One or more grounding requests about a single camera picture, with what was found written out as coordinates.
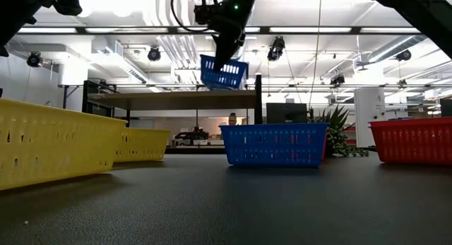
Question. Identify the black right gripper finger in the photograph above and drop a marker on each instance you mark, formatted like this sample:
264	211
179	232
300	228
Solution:
223	54

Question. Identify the blue plastic slotted basket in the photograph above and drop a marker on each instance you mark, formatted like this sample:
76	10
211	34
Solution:
275	146
237	79

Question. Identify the yellow plastic slotted basket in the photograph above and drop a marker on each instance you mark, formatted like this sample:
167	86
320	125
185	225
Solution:
53	142
144	144

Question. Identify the red plastic slotted basket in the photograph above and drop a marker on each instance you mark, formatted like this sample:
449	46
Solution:
324	142
413	140

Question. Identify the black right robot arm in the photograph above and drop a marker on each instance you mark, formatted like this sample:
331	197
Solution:
423	15

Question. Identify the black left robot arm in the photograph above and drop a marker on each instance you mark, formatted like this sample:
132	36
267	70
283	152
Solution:
21	8

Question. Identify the black ceiling spotlight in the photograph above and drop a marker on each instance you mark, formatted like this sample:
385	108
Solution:
337	79
276	48
34	59
154	54
403	55

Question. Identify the person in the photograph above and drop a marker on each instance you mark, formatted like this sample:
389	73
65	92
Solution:
232	118

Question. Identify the black computer monitor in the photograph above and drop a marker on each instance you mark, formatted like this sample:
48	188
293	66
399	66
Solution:
446	107
286	113

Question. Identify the black background machine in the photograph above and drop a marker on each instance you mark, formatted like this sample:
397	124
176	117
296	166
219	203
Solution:
192	135

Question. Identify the artificial succulent plant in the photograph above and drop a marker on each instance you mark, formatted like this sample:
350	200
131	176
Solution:
339	132

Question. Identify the black overhead light bar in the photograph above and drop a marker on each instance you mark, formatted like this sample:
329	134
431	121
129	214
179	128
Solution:
80	30

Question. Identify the black table mat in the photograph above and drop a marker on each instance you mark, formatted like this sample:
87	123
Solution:
226	202

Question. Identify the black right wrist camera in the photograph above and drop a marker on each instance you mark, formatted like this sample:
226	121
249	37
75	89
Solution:
205	13

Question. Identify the wooden shelf black frame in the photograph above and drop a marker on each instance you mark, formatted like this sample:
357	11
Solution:
176	100

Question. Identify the black aluminium table frame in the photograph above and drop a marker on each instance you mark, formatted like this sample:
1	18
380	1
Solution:
194	150

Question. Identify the silver ventilation duct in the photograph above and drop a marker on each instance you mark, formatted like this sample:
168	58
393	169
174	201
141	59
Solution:
392	49

